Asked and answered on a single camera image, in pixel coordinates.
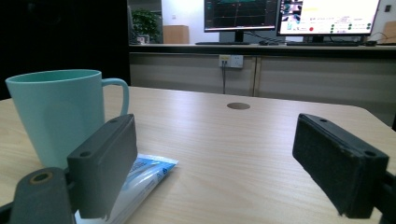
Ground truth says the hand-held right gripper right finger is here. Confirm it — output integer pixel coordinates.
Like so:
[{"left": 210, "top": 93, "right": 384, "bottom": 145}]
[{"left": 291, "top": 113, "right": 390, "bottom": 219}]

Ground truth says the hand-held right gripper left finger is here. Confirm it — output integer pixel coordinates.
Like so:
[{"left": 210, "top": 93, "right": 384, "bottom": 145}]
[{"left": 66, "top": 113, "right": 138, "bottom": 220}]

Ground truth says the blue and white toothpaste tube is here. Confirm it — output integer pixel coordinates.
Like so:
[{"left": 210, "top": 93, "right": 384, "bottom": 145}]
[{"left": 74, "top": 153, "right": 179, "bottom": 224}]

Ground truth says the teal cup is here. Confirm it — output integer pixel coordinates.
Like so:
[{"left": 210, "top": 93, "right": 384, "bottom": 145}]
[{"left": 5, "top": 68, "right": 131, "bottom": 169}]

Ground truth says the black keyboard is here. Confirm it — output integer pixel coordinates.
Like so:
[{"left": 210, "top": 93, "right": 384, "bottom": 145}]
[
  {"left": 286, "top": 41, "right": 361, "bottom": 48},
  {"left": 194, "top": 41, "right": 251, "bottom": 47}
]

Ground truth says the black curtain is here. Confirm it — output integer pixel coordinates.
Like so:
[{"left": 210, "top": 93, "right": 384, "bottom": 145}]
[{"left": 0, "top": 0, "right": 132, "bottom": 101}]

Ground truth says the computer monitor with bright screen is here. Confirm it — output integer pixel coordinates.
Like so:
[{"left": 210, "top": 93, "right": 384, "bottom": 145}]
[{"left": 276, "top": 0, "right": 382, "bottom": 44}]

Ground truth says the green potted plant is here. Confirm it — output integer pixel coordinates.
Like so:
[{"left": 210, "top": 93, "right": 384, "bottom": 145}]
[{"left": 131, "top": 7, "right": 163, "bottom": 45}]

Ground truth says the brown cardboard box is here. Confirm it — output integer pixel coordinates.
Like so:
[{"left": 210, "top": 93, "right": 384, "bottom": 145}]
[{"left": 162, "top": 24, "right": 191, "bottom": 45}]

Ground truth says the computer monitor with dark screen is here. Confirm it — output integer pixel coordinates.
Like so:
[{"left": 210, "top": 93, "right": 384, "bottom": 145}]
[{"left": 204, "top": 0, "right": 280, "bottom": 43}]

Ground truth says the black power cable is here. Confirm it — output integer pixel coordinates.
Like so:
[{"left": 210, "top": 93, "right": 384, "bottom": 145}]
[{"left": 220, "top": 61, "right": 228, "bottom": 95}]

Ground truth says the white wall socket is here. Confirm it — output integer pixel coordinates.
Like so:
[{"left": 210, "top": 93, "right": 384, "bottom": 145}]
[{"left": 218, "top": 54, "right": 245, "bottom": 70}]

